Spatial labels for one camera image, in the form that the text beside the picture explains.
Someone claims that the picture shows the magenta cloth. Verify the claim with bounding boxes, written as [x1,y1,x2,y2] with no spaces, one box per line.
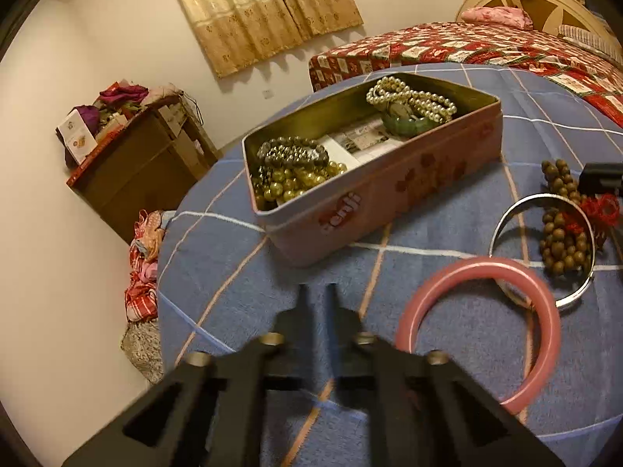
[99,83,149,106]

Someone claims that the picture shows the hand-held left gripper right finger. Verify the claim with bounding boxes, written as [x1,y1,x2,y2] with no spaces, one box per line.
[326,283,566,467]

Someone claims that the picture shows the white pearl necklace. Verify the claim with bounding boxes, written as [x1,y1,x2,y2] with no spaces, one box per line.
[366,77,458,125]

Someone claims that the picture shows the pink rectangular tin box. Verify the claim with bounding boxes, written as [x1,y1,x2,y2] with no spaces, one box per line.
[242,72,503,267]

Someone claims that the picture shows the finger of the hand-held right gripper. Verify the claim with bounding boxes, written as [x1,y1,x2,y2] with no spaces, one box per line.
[579,162,623,195]

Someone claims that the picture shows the gold bead bracelet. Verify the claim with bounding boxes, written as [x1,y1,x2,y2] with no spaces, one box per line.
[252,158,348,211]

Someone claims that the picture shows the silver bangle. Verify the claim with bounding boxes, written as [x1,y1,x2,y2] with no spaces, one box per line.
[488,193,597,309]

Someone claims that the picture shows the pink pillow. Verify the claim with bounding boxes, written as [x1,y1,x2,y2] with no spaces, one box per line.
[460,6,533,29]

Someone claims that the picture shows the printed paper sheet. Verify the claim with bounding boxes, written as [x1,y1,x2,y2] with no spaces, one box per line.
[319,117,410,159]

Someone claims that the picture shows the dark metallic bead bracelet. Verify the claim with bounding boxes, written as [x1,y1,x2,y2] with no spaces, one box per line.
[250,164,278,193]

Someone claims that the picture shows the pile of colourful clothes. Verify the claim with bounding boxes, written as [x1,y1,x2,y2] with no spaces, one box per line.
[124,209,178,324]

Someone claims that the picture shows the green bangle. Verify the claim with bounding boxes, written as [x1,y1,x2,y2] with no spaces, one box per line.
[380,107,436,138]

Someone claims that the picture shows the grey floor mat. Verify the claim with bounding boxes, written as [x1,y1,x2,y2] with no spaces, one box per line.
[121,321,164,384]

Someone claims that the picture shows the grey bead bracelet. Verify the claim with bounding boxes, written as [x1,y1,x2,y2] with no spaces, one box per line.
[256,137,331,172]

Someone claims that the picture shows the flat red box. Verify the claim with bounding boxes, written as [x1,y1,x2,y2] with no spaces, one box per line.
[65,129,125,188]

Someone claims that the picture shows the wide beige patterned curtain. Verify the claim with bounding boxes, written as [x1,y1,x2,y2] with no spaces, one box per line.
[160,0,365,79]

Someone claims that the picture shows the pink bangle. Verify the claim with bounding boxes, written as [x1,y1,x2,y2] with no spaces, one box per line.
[393,256,563,416]

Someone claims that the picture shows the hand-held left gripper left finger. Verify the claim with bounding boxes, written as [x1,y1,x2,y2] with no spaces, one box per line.
[61,283,315,467]

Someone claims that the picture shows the beige cardboard box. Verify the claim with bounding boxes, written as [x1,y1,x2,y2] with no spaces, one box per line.
[95,112,127,137]

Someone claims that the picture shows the wooden bead bracelet red tassel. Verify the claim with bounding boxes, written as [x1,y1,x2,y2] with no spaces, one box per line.
[538,158,621,276]

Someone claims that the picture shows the beige wooden headboard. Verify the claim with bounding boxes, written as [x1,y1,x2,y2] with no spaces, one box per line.
[455,0,623,54]

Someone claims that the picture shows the pale pink cloth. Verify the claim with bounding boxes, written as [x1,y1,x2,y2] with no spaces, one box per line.
[141,83,183,105]

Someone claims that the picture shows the brown wooden cabinet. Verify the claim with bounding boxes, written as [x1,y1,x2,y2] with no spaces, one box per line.
[67,92,222,246]

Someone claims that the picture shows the blue checked blanket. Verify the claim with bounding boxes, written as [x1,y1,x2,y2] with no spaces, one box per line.
[157,62,623,467]

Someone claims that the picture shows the red patterned bedspread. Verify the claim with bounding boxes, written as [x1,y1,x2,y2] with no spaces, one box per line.
[309,22,623,127]

